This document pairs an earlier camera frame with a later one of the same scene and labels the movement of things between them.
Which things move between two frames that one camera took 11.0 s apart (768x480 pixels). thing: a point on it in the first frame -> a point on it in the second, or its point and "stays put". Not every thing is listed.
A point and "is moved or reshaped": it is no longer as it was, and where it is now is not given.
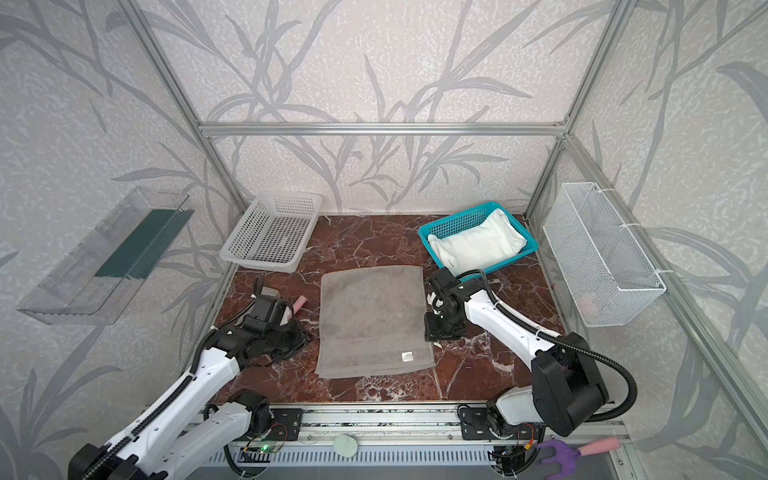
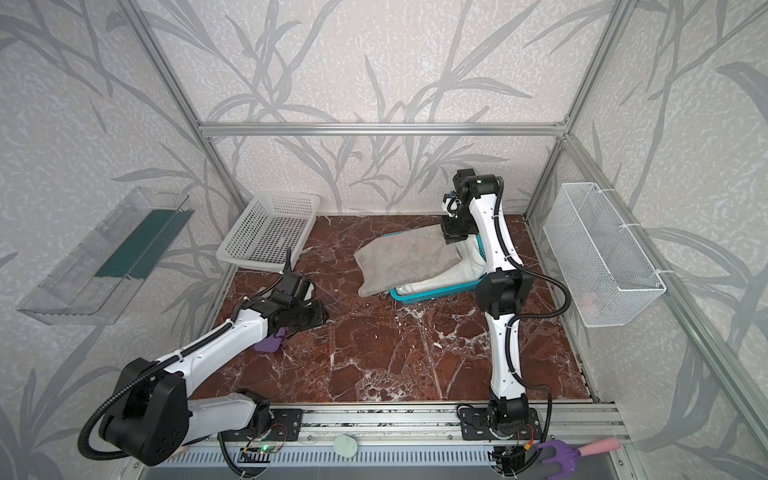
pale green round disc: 345,445 stays put
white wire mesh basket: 605,266 stays put
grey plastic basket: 273,231 stays put
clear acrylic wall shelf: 96,280 stays put
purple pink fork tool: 566,455 stays put
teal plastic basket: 472,219 -> 440,292
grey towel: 373,319 -> 401,259
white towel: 479,246 is moved or reshaped
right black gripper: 439,323 -> 455,228
